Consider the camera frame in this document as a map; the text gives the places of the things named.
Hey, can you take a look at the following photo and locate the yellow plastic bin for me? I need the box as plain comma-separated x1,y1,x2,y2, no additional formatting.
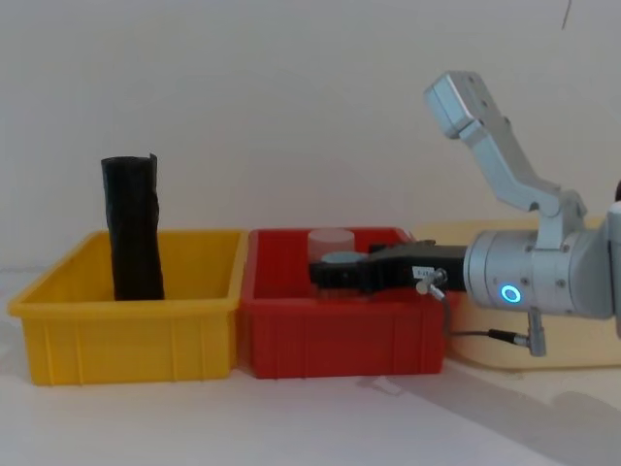
6,228,249,387

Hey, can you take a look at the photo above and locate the red plastic bin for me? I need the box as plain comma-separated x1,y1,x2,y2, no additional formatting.
237,226,450,381

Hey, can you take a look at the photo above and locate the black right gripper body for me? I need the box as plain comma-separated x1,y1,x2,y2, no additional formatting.
370,244,470,296

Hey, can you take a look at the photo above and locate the cream flat tray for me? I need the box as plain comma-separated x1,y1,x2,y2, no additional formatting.
410,218,621,374

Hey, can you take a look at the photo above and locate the black rolled sheet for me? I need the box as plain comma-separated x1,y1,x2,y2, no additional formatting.
99,151,167,302

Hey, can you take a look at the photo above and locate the thin dark gripper cable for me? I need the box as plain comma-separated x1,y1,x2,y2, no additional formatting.
416,268,531,341

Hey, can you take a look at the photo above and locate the translucent white plastic cylinder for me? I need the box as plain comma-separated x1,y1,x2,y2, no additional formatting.
307,227,359,303

